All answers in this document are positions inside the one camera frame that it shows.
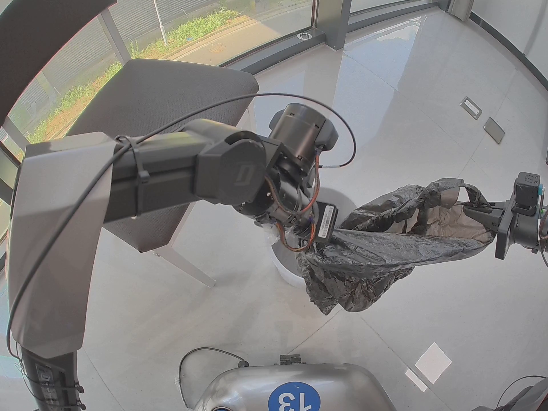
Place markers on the black plastic bag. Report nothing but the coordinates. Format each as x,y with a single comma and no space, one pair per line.
385,246

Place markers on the white trash bin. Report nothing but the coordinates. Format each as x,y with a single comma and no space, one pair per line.
286,268

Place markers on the grey chair with white legs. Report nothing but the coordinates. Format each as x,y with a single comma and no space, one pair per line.
180,96

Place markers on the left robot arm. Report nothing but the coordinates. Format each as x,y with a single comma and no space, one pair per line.
171,161

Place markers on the window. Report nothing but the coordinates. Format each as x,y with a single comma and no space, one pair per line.
235,11

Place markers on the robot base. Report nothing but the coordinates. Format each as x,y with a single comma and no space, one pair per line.
257,388

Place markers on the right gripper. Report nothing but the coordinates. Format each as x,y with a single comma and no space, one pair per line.
507,233

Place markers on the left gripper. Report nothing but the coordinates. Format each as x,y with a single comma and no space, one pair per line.
327,225

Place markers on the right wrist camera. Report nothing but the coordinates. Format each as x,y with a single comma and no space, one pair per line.
527,193

